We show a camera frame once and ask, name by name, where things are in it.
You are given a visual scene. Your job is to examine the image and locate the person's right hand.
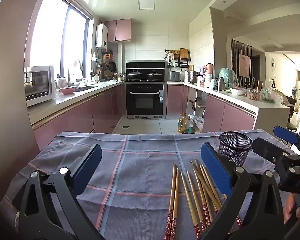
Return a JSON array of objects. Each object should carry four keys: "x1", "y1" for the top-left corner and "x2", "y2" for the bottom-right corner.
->
[{"x1": 284, "y1": 194, "x2": 300, "y2": 225}]

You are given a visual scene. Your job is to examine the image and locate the black built-in oven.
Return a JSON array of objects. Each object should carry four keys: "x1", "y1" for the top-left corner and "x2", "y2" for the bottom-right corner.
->
[{"x1": 125, "y1": 83, "x2": 165, "y2": 117}]

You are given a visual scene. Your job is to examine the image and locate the pink sink counter cabinets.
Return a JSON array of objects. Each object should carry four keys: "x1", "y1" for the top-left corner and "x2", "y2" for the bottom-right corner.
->
[{"x1": 27, "y1": 81, "x2": 127, "y2": 152}]

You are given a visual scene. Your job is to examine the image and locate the ceiling light panel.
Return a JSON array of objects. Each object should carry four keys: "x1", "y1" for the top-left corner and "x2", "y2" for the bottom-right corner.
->
[{"x1": 137, "y1": 0, "x2": 156, "y2": 10}]

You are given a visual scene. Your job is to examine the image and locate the wall-mounted kitchen rack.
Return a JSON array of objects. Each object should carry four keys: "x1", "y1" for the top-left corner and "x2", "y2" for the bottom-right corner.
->
[{"x1": 164, "y1": 48, "x2": 192, "y2": 68}]

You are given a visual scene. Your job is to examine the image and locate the blue plaid tablecloth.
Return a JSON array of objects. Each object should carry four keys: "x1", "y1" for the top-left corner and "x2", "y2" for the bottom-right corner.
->
[{"x1": 0, "y1": 129, "x2": 300, "y2": 240}]

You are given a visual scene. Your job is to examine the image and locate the black lidded pot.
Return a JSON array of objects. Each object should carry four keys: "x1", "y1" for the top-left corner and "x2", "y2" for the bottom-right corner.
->
[
  {"x1": 147, "y1": 71, "x2": 163, "y2": 81},
  {"x1": 127, "y1": 70, "x2": 143, "y2": 81}
]

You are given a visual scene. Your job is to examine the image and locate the green plastic bag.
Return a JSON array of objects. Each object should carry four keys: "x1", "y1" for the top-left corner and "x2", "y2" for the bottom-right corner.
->
[{"x1": 261, "y1": 87, "x2": 283, "y2": 105}]

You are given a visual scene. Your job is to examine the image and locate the pink peninsula counter cabinets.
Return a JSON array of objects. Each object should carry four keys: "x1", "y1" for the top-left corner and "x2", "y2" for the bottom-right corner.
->
[{"x1": 187, "y1": 82, "x2": 291, "y2": 133}]

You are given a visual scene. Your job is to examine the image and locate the white microwave oven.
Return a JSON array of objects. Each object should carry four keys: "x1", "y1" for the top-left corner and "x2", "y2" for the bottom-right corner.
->
[{"x1": 24, "y1": 65, "x2": 56, "y2": 107}]

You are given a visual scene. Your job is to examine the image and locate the clear plastic food box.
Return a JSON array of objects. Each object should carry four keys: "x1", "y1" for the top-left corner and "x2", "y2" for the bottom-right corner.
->
[{"x1": 247, "y1": 88, "x2": 262, "y2": 101}]

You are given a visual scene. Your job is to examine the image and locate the dark slatted screen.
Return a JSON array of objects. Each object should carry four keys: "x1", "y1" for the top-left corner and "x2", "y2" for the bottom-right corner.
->
[{"x1": 231, "y1": 39, "x2": 252, "y2": 87}]

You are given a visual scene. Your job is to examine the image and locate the white bowl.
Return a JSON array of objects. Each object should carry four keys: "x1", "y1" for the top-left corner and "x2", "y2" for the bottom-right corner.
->
[{"x1": 230, "y1": 87, "x2": 247, "y2": 96}]

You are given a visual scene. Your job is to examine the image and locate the narrow pink base cabinet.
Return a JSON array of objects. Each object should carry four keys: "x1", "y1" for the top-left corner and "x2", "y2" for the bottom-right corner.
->
[{"x1": 167, "y1": 81, "x2": 188, "y2": 116}]

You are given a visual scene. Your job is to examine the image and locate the yellow cooking oil bottle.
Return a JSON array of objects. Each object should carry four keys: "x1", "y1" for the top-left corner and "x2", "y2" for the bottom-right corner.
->
[{"x1": 178, "y1": 112, "x2": 188, "y2": 134}]

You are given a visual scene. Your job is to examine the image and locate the pink wall cabinet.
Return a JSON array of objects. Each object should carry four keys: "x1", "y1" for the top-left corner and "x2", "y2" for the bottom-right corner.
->
[{"x1": 104, "y1": 19, "x2": 133, "y2": 43}]

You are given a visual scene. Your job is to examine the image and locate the crumpled clear plastic bag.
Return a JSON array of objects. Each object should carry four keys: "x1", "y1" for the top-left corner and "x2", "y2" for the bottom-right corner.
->
[{"x1": 190, "y1": 115, "x2": 205, "y2": 133}]

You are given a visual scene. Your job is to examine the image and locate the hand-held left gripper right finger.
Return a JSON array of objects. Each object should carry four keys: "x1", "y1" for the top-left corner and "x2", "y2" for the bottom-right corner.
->
[{"x1": 201, "y1": 142, "x2": 286, "y2": 240}]

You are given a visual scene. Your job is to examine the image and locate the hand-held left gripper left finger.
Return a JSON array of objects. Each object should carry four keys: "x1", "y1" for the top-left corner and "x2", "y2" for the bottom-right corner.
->
[{"x1": 12, "y1": 144, "x2": 105, "y2": 240}]

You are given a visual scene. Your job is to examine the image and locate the grey refrigerator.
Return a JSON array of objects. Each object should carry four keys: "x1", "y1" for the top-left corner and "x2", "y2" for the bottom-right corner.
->
[{"x1": 0, "y1": 0, "x2": 52, "y2": 180}]

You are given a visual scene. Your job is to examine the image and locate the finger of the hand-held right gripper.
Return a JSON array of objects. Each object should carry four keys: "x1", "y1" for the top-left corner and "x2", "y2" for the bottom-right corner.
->
[
  {"x1": 252, "y1": 137, "x2": 300, "y2": 178},
  {"x1": 273, "y1": 126, "x2": 300, "y2": 153}
]

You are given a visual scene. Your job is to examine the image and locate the steel sink faucet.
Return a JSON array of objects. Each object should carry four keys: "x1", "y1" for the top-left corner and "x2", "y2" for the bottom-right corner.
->
[{"x1": 67, "y1": 65, "x2": 85, "y2": 87}]

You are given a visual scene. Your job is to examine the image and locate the black mesh utensil holder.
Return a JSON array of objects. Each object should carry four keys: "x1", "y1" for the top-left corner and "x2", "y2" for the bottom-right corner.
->
[{"x1": 219, "y1": 132, "x2": 253, "y2": 167}]

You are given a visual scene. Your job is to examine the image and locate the white water heater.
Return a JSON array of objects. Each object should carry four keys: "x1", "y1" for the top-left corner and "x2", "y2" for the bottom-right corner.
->
[{"x1": 96, "y1": 24, "x2": 108, "y2": 50}]

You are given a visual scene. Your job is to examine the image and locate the framed wall painting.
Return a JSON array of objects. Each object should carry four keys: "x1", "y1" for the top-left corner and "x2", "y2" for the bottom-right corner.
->
[{"x1": 239, "y1": 54, "x2": 251, "y2": 77}]

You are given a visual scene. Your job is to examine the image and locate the pink bowl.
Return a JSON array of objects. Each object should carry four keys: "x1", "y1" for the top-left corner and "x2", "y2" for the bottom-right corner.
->
[{"x1": 59, "y1": 86, "x2": 77, "y2": 95}]

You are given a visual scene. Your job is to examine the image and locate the large kitchen window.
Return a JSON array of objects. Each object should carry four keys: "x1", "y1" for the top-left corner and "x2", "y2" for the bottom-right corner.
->
[{"x1": 30, "y1": 0, "x2": 93, "y2": 80}]

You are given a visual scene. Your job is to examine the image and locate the bunch of wooden chopsticks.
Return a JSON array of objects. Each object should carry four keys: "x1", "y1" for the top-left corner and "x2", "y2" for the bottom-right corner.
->
[{"x1": 164, "y1": 158, "x2": 243, "y2": 240}]

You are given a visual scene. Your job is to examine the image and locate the steel stockpot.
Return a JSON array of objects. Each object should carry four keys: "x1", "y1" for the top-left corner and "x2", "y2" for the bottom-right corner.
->
[{"x1": 187, "y1": 71, "x2": 201, "y2": 84}]

